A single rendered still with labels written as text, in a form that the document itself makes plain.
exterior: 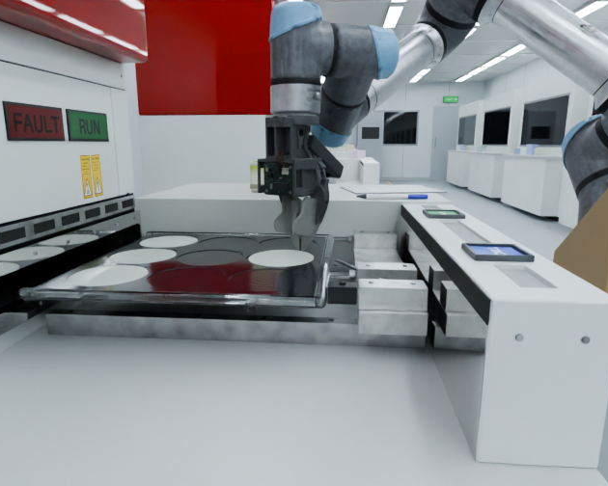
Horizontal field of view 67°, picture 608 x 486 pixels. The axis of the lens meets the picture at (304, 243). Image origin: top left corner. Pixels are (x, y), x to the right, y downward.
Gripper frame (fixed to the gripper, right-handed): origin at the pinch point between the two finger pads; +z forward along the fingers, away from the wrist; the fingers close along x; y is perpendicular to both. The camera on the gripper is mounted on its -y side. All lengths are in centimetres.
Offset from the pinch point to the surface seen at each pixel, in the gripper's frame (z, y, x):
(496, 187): 65, -837, -162
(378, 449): 9.2, 28.4, 28.1
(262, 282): 1.3, 17.1, 5.8
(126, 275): 1.3, 25.6, -10.9
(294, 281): 1.3, 14.4, 8.8
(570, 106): -62, -651, -36
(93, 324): 7.5, 29.6, -13.3
